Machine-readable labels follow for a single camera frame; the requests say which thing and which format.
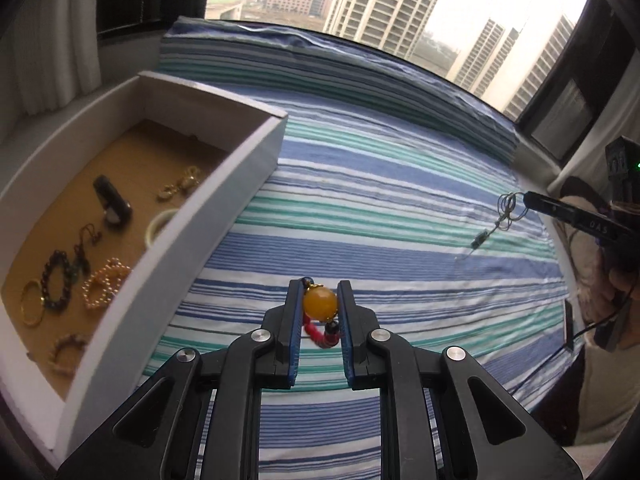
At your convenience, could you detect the black cable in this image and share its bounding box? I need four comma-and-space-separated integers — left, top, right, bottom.
509, 299, 627, 397

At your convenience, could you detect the window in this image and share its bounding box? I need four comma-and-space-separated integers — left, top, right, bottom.
205, 0, 594, 122

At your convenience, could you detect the striped bed sheet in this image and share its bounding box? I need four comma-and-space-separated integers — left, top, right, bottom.
140, 16, 567, 480

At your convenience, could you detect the green pendant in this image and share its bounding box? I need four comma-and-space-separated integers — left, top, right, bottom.
71, 225, 105, 282

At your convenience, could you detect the gold keychain charm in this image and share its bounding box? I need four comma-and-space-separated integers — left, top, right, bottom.
156, 165, 202, 202

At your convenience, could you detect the white cardboard box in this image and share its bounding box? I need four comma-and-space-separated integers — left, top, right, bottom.
0, 71, 289, 464

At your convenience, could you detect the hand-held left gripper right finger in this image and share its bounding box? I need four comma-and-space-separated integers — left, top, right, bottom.
336, 280, 584, 480

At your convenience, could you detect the dark bead bracelet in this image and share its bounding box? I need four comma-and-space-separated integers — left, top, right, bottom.
40, 250, 81, 312

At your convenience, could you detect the white jade bangle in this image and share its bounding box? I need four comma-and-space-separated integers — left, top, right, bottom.
144, 208, 181, 249

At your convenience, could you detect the gold bead necklace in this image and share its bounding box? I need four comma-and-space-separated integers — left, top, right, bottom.
82, 258, 132, 310

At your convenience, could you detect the white curtain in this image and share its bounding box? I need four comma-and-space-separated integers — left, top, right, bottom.
0, 0, 104, 127

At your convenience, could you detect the amber bead charm red cord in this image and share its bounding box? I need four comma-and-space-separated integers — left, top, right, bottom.
299, 276, 346, 350

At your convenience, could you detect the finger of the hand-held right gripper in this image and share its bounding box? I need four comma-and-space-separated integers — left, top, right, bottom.
522, 190, 578, 223

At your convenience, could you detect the brown bead bracelet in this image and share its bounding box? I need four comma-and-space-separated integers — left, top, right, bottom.
48, 332, 91, 377

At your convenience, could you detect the black oblong clip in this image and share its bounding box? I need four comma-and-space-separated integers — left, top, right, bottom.
92, 174, 134, 230

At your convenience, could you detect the person's right hand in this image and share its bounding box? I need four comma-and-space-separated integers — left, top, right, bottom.
608, 259, 640, 307

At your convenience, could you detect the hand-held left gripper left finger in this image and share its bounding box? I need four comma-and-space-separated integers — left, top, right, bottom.
56, 279, 304, 480

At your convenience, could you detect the gold twisted bangle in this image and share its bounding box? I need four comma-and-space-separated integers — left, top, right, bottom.
20, 279, 47, 329

